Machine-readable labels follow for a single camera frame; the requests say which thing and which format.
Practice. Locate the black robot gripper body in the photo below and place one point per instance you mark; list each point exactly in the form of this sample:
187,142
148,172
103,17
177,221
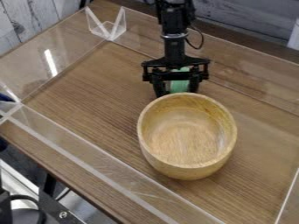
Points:
175,66

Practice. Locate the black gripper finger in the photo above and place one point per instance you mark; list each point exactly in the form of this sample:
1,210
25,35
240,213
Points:
193,83
159,86

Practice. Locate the green rectangular block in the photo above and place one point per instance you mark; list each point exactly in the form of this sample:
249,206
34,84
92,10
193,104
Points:
179,85

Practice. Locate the brown wooden bowl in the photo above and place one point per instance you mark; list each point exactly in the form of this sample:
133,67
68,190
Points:
187,134

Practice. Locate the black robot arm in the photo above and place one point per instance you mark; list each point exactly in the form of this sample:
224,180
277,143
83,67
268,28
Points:
175,17

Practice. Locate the clear acrylic corner bracket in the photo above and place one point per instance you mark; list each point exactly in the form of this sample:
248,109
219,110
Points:
107,30

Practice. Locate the clear acrylic table enclosure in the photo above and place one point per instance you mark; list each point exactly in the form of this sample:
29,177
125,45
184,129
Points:
77,97

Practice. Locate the black metal bracket with bolt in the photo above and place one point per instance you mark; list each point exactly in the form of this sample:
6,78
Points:
56,213

